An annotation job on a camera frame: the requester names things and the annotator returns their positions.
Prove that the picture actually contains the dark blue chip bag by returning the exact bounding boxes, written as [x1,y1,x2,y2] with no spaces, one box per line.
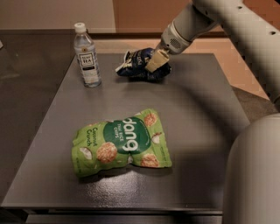
[115,47,172,81]

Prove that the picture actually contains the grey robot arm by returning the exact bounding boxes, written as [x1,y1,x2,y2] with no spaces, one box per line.
[146,0,280,224]

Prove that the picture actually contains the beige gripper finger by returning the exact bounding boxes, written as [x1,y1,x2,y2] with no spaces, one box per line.
[145,49,169,73]

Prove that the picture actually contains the green rice chips bag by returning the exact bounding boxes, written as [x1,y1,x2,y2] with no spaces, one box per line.
[72,108,172,178]

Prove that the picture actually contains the clear water bottle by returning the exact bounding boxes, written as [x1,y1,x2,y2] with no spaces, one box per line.
[73,23,102,88]

